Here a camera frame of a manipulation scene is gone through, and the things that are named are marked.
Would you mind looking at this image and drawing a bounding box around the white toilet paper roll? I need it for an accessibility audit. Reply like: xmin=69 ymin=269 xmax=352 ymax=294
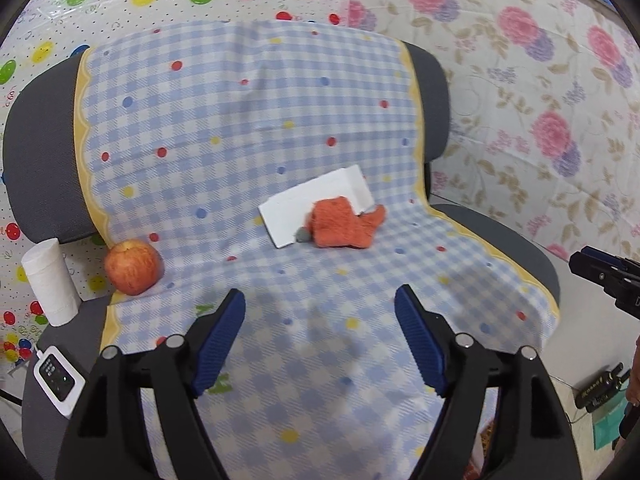
xmin=21 ymin=239 xmax=82 ymax=328

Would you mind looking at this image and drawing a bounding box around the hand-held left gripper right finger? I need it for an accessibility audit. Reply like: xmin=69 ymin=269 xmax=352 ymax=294
xmin=394 ymin=284 xmax=585 ymax=480

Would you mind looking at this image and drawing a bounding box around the floral plastic sheet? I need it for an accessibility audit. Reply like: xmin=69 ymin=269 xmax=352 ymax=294
xmin=340 ymin=0 xmax=640 ymax=281

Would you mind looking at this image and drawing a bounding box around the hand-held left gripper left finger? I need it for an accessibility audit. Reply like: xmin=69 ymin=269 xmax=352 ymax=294
xmin=54 ymin=287 xmax=247 ymax=480

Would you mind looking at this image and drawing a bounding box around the white button controller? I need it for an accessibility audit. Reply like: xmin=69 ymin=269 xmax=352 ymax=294
xmin=33 ymin=346 xmax=87 ymax=417

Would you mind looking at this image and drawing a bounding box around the blue checked cloth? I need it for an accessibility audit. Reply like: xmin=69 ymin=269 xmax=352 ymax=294
xmin=72 ymin=20 xmax=561 ymax=480

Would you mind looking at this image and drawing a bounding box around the orange plush toy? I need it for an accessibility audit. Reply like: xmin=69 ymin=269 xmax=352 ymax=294
xmin=297 ymin=196 xmax=388 ymax=250

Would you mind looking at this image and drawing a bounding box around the red apple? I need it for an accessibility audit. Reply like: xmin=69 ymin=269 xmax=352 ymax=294
xmin=104 ymin=240 xmax=166 ymax=296

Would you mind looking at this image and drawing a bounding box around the black handheld radio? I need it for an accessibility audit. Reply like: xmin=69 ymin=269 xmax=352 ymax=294
xmin=575 ymin=364 xmax=632 ymax=413

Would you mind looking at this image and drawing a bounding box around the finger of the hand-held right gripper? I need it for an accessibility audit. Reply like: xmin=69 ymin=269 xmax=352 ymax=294
xmin=582 ymin=246 xmax=640 ymax=281
xmin=568 ymin=252 xmax=640 ymax=320

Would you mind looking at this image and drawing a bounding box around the teal paper bag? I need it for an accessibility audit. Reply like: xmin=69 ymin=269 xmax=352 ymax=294
xmin=592 ymin=402 xmax=628 ymax=451

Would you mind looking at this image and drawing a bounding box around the grey office chair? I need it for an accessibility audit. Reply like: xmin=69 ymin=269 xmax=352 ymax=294
xmin=2 ymin=40 xmax=561 ymax=480

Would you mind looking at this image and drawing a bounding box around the white foam block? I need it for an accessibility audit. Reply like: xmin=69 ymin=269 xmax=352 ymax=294
xmin=257 ymin=164 xmax=377 ymax=250

